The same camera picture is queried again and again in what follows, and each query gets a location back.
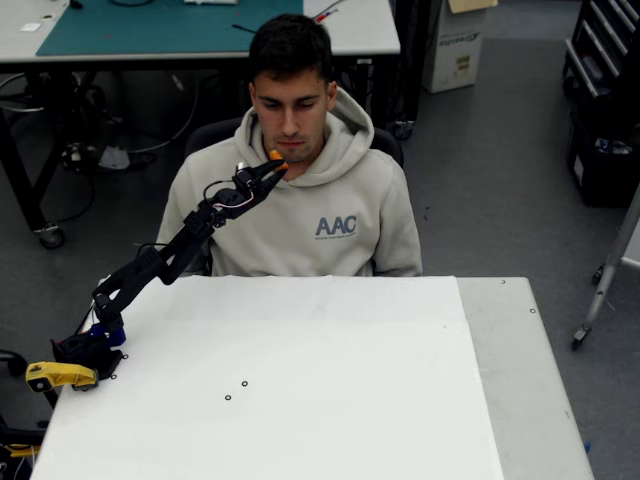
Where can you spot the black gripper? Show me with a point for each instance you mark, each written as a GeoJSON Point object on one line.
{"type": "Point", "coordinates": [258, 185]}

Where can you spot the orange carrot piece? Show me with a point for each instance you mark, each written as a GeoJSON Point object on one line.
{"type": "Point", "coordinates": [274, 155]}

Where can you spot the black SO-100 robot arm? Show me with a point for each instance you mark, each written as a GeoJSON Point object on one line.
{"type": "Point", "coordinates": [145, 270]}

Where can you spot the man in beige hoodie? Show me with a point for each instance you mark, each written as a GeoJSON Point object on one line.
{"type": "Point", "coordinates": [320, 190]}

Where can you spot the grey caster wheel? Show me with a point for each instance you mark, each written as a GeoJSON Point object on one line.
{"type": "Point", "coordinates": [51, 236]}
{"type": "Point", "coordinates": [403, 130]}

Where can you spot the white cloth on floor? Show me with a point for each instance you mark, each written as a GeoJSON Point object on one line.
{"type": "Point", "coordinates": [114, 157]}

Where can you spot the red pen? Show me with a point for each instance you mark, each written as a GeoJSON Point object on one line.
{"type": "Point", "coordinates": [326, 14]}

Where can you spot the green cutting mat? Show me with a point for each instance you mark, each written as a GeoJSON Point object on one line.
{"type": "Point", "coordinates": [150, 30]}

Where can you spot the large white paper sheet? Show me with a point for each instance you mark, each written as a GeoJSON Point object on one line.
{"type": "Point", "coordinates": [325, 375]}

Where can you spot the white carton box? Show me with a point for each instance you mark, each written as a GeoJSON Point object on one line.
{"type": "Point", "coordinates": [452, 55]}

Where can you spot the brown cardboard flap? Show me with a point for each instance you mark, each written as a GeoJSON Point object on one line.
{"type": "Point", "coordinates": [470, 4]}

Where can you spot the small white paper label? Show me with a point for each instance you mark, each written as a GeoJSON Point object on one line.
{"type": "Point", "coordinates": [30, 27]}

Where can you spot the yellow spring clamp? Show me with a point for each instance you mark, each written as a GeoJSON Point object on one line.
{"type": "Point", "coordinates": [57, 372]}

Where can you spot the black chair armrest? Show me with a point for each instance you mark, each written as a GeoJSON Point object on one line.
{"type": "Point", "coordinates": [12, 361]}

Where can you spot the black storage crate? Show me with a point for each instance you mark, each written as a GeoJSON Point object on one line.
{"type": "Point", "coordinates": [602, 175]}

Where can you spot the grey metal stand leg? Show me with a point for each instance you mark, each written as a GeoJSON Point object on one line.
{"type": "Point", "coordinates": [607, 280]}

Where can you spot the black drawer cabinet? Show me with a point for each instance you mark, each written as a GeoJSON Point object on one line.
{"type": "Point", "coordinates": [605, 35]}

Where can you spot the small wrist camera board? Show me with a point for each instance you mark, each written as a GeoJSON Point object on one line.
{"type": "Point", "coordinates": [243, 172]}

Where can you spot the grey workbench with black frame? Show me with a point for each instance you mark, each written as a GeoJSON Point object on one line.
{"type": "Point", "coordinates": [360, 30]}

